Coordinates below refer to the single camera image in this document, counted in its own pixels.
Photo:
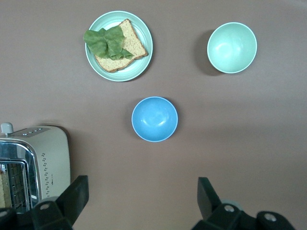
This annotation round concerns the pale mint green bowl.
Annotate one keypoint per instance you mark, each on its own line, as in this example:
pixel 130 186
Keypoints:
pixel 232 48

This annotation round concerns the blue bowl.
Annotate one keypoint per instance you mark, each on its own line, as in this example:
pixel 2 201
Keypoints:
pixel 154 119

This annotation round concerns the green lettuce leaf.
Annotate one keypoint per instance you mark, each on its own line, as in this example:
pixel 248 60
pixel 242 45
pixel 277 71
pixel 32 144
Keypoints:
pixel 105 43

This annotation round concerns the mint green plate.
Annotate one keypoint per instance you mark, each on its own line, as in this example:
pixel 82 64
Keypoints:
pixel 141 31

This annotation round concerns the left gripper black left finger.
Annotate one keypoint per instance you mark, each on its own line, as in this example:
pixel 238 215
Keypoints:
pixel 69 201

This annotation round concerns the beige chrome toaster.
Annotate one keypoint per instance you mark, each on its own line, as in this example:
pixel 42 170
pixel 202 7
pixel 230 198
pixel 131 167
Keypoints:
pixel 52 153

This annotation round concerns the brown bread slice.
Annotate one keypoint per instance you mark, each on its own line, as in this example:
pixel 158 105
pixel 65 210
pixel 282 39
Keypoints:
pixel 134 45

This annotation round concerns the brown table cover mat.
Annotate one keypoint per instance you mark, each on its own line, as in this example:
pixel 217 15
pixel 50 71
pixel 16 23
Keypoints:
pixel 239 143

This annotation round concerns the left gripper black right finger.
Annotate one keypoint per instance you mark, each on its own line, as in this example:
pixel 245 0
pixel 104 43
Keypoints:
pixel 211 206

